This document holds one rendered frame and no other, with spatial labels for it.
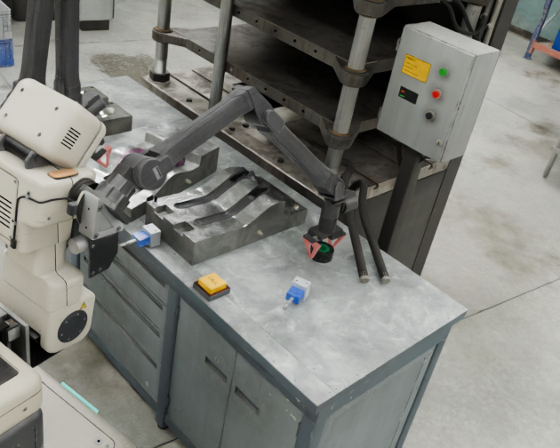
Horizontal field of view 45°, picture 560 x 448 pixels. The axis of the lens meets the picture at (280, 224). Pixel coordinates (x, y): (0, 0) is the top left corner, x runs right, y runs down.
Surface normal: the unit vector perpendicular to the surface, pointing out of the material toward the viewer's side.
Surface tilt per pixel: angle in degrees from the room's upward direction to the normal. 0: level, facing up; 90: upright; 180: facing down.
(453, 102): 90
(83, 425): 0
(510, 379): 0
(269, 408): 90
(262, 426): 90
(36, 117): 47
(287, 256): 0
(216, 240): 90
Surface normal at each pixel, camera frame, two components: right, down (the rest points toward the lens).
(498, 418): 0.17, -0.83
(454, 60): -0.72, 0.27
